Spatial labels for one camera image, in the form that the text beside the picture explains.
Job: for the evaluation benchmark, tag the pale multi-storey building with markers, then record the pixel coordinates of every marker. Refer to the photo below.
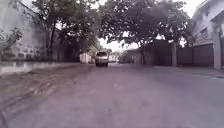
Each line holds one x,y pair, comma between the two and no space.
208,26

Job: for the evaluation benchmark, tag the weathered concrete wall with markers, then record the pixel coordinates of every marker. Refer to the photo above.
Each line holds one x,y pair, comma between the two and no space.
23,33

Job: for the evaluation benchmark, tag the dark panel fence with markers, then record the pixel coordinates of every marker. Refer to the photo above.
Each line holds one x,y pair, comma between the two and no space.
186,55

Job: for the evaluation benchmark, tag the pale van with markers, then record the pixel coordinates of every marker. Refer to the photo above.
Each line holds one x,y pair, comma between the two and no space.
101,58

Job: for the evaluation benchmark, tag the large spreading trees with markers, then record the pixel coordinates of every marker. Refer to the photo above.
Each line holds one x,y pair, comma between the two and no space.
143,20

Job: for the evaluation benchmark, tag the leafy trees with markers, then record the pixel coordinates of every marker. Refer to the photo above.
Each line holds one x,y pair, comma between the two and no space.
66,20

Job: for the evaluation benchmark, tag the grey asphalt road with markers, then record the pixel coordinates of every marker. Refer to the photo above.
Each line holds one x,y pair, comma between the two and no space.
126,100

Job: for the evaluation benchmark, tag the white wall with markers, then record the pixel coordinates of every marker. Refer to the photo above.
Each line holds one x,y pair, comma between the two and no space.
85,57

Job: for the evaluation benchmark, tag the grey pavement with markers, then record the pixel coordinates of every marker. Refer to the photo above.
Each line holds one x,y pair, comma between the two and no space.
200,70

